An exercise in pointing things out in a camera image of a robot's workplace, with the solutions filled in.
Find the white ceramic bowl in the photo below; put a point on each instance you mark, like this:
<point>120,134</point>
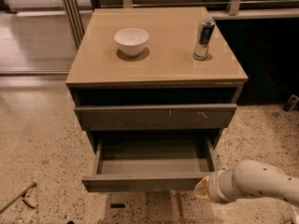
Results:
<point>131,41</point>

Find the small black block on floor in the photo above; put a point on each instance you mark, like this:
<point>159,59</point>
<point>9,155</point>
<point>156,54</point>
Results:
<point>117,205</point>

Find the silver blue drink can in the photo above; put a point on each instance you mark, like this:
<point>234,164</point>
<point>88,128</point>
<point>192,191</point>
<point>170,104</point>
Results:
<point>205,30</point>

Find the grey drawer cabinet beige top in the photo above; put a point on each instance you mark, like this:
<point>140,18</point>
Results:
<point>164,73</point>

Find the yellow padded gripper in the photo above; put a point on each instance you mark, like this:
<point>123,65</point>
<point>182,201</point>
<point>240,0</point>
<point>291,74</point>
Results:
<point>213,187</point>

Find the grey drawer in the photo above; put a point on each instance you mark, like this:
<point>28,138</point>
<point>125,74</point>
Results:
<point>155,117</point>
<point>159,165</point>

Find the grey top drawer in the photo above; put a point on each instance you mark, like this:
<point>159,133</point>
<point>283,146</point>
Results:
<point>155,117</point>

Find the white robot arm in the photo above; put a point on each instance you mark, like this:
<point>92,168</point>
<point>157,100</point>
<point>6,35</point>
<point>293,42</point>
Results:
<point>248,179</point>

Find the dark object by wall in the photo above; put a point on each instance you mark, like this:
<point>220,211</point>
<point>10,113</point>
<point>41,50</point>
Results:
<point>291,103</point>

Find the metal rod on floor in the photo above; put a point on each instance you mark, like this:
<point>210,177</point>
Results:
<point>22,196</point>

